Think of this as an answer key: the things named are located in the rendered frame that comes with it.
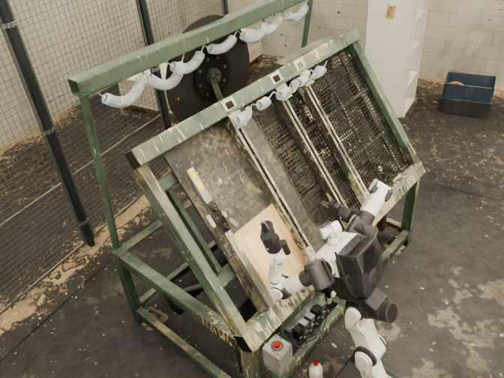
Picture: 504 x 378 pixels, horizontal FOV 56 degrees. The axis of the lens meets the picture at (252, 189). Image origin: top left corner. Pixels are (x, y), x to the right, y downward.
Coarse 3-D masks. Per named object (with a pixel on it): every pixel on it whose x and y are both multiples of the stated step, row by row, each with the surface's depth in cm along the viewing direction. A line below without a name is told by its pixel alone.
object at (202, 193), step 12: (192, 168) 268; (192, 180) 267; (204, 192) 270; (204, 204) 271; (228, 240) 273; (240, 252) 276; (240, 264) 278; (252, 276) 277; (264, 288) 280; (264, 300) 280
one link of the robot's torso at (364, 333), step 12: (348, 312) 266; (348, 324) 271; (360, 324) 273; (372, 324) 278; (360, 336) 276; (372, 336) 277; (360, 348) 280; (372, 348) 276; (384, 348) 282; (372, 360) 276
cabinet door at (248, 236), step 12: (264, 216) 293; (276, 216) 298; (240, 228) 283; (252, 228) 286; (276, 228) 297; (240, 240) 280; (252, 240) 285; (288, 240) 300; (252, 252) 283; (264, 252) 288; (300, 252) 304; (252, 264) 281; (264, 264) 287; (288, 264) 297; (300, 264) 302; (264, 276) 284; (288, 276) 295
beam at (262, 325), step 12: (408, 168) 386; (420, 168) 390; (396, 180) 374; (408, 180) 377; (396, 192) 366; (384, 204) 355; (312, 288) 300; (276, 300) 286; (288, 300) 287; (300, 300) 293; (264, 312) 279; (276, 312) 281; (288, 312) 286; (252, 324) 273; (264, 324) 274; (276, 324) 279; (240, 336) 267; (252, 336) 268; (264, 336) 273; (252, 348) 267
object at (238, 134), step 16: (240, 112) 287; (240, 128) 289; (240, 144) 291; (256, 160) 292; (256, 176) 296; (272, 192) 294; (288, 208) 298; (288, 224) 299; (304, 240) 302; (304, 256) 304
